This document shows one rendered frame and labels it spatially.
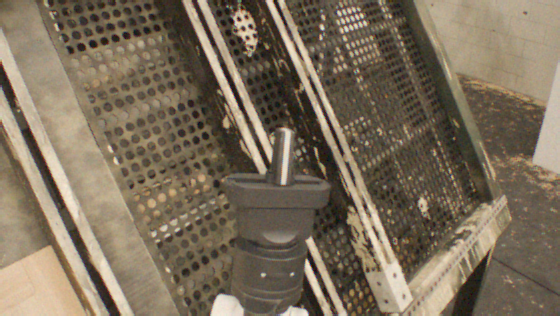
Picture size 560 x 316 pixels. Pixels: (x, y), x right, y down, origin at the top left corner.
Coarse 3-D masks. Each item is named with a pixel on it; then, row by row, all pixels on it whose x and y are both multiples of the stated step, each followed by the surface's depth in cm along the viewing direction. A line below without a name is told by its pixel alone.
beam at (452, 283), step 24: (480, 216) 164; (504, 216) 175; (456, 240) 154; (480, 240) 160; (432, 264) 145; (408, 288) 137; (456, 288) 146; (384, 312) 129; (408, 312) 129; (432, 312) 136
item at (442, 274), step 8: (504, 200) 176; (496, 208) 171; (488, 216) 166; (480, 224) 161; (488, 224) 165; (480, 232) 160; (472, 240) 156; (464, 248) 152; (456, 256) 149; (448, 264) 145; (456, 264) 147; (440, 272) 141; (448, 272) 144; (432, 280) 138; (440, 280) 141; (424, 288) 136; (432, 288) 137; (424, 296) 134; (416, 304) 131
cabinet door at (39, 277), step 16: (32, 256) 78; (48, 256) 79; (0, 272) 74; (16, 272) 75; (32, 272) 77; (48, 272) 79; (64, 272) 80; (0, 288) 73; (16, 288) 75; (32, 288) 77; (48, 288) 78; (64, 288) 80; (0, 304) 73; (16, 304) 75; (32, 304) 76; (48, 304) 78; (64, 304) 79; (80, 304) 81
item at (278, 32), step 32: (256, 0) 119; (288, 32) 120; (288, 64) 120; (288, 96) 124; (320, 96) 122; (320, 128) 120; (320, 160) 124; (352, 160) 124; (352, 192) 122; (352, 224) 125; (384, 256) 127; (384, 288) 125
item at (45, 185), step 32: (0, 32) 76; (0, 64) 77; (0, 96) 75; (0, 128) 76; (32, 128) 77; (32, 160) 76; (32, 192) 76; (64, 192) 78; (64, 224) 78; (64, 256) 77; (96, 256) 79; (96, 288) 82
